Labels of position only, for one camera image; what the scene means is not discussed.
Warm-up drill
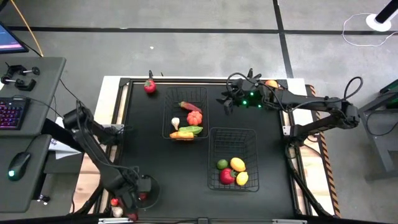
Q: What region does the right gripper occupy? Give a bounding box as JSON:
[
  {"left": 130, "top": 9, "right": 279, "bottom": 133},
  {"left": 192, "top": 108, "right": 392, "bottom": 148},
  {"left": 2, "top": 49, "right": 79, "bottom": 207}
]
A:
[{"left": 216, "top": 79, "right": 270, "bottom": 116}]

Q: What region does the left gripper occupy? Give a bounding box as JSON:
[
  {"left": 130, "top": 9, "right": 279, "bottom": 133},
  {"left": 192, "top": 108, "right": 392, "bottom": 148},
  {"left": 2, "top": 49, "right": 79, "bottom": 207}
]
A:
[{"left": 116, "top": 174, "right": 141, "bottom": 219}]

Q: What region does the small orange pumpkin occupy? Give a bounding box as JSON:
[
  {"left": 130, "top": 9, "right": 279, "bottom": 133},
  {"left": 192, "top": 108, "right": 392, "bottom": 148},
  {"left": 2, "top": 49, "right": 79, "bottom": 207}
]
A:
[{"left": 186, "top": 110, "right": 203, "bottom": 126}]

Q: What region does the red chili pepper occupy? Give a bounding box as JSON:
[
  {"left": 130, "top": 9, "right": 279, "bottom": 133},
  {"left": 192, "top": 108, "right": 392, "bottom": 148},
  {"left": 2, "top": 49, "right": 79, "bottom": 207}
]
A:
[{"left": 178, "top": 101, "right": 203, "bottom": 114}]

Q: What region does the green elongated vegetable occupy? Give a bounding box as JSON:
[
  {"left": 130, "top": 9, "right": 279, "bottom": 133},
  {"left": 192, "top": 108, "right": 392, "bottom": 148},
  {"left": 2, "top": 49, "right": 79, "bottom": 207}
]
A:
[{"left": 178, "top": 125, "right": 205, "bottom": 136}]

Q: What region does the orange carrot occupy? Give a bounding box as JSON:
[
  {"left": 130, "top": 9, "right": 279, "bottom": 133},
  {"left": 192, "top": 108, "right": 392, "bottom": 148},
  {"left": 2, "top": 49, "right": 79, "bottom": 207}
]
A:
[{"left": 169, "top": 131, "right": 195, "bottom": 141}]

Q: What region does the yellow lemon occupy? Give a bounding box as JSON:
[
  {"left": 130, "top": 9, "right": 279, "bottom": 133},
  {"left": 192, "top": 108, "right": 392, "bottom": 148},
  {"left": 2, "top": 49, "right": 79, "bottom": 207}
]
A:
[
  {"left": 229, "top": 157, "right": 247, "bottom": 173},
  {"left": 236, "top": 171, "right": 249, "bottom": 187}
]

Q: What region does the red apple with green leaf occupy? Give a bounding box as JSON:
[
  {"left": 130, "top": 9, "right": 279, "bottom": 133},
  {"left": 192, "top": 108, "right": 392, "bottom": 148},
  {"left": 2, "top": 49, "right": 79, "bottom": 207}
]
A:
[
  {"left": 143, "top": 79, "right": 157, "bottom": 95},
  {"left": 219, "top": 167, "right": 238, "bottom": 186}
]

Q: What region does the white paper sheet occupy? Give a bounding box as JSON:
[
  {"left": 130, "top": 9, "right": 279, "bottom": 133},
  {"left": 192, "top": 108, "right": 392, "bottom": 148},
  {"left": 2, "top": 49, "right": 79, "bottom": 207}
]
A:
[{"left": 49, "top": 138, "right": 82, "bottom": 161}]

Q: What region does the black computer mouse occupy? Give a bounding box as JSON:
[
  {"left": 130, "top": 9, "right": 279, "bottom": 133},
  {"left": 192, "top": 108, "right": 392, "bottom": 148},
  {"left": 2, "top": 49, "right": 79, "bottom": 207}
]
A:
[{"left": 7, "top": 151, "right": 32, "bottom": 182}]

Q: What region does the orange black hazard strip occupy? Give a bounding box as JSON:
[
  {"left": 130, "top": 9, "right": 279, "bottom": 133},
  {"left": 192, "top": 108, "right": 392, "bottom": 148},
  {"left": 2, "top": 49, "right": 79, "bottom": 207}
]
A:
[{"left": 306, "top": 83, "right": 342, "bottom": 218}]

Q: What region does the grey desk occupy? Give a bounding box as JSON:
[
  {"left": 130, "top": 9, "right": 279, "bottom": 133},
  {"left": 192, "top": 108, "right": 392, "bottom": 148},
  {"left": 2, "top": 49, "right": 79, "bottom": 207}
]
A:
[{"left": 0, "top": 56, "right": 67, "bottom": 138}]

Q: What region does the backlit black keyboard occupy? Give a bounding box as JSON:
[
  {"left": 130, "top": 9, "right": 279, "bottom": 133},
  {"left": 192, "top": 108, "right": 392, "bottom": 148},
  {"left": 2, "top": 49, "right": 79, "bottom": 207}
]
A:
[{"left": 0, "top": 96, "right": 31, "bottom": 131}]

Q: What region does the black c-clamp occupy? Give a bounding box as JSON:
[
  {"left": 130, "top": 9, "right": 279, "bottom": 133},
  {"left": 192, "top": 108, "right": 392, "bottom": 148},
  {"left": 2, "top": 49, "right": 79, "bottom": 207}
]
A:
[
  {"left": 5, "top": 63, "right": 41, "bottom": 78},
  {"left": 0, "top": 75, "right": 37, "bottom": 92}
]

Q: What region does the green black device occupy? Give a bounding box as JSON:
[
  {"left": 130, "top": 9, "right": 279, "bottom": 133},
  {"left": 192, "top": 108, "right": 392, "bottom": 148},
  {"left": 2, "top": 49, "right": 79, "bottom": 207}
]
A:
[{"left": 379, "top": 78, "right": 398, "bottom": 109}]

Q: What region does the white round stand base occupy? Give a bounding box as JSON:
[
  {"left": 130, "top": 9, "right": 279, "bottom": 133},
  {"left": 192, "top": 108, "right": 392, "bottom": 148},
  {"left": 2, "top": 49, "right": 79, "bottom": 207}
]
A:
[{"left": 365, "top": 12, "right": 393, "bottom": 33}]

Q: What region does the dark grey metal stand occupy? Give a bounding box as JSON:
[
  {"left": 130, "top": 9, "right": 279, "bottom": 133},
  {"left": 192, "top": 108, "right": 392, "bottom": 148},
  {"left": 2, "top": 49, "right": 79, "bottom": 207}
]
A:
[{"left": 357, "top": 77, "right": 398, "bottom": 182}]

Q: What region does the black stand pole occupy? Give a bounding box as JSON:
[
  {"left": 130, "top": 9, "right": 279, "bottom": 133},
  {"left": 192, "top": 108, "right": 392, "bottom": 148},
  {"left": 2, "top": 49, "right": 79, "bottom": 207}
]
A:
[{"left": 374, "top": 0, "right": 398, "bottom": 24}]

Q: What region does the computer monitor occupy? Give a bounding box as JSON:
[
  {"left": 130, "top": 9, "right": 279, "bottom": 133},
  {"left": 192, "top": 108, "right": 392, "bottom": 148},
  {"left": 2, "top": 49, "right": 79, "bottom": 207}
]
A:
[{"left": 0, "top": 21, "right": 30, "bottom": 55}]

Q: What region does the silver metal bracket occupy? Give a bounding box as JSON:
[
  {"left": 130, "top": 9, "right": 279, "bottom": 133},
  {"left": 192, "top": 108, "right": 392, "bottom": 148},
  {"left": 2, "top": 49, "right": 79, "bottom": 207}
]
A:
[
  {"left": 272, "top": 218, "right": 308, "bottom": 224},
  {"left": 98, "top": 217, "right": 135, "bottom": 224}
]

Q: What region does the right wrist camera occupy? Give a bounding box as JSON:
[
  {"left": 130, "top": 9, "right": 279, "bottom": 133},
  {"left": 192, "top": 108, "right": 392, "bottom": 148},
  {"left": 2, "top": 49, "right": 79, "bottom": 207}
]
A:
[{"left": 229, "top": 77, "right": 245, "bottom": 92}]

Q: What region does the black wire basket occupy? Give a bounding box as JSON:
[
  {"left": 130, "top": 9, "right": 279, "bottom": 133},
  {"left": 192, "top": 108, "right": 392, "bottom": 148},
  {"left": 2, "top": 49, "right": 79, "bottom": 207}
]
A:
[
  {"left": 161, "top": 85, "right": 210, "bottom": 141},
  {"left": 206, "top": 126, "right": 260, "bottom": 193}
]

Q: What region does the black table frame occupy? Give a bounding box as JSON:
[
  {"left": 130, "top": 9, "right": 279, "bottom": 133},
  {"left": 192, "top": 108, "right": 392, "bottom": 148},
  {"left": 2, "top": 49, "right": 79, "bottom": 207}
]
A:
[{"left": 93, "top": 75, "right": 336, "bottom": 224}]

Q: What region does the white floor cable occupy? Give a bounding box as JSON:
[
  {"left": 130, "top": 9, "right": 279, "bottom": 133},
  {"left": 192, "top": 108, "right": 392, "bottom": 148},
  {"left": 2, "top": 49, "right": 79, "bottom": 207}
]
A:
[{"left": 341, "top": 12, "right": 398, "bottom": 48}]

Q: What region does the yellow hanging cable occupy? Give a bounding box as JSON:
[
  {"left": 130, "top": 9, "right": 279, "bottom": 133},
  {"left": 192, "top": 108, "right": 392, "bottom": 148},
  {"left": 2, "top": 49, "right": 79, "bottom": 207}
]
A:
[{"left": 10, "top": 0, "right": 45, "bottom": 58}]

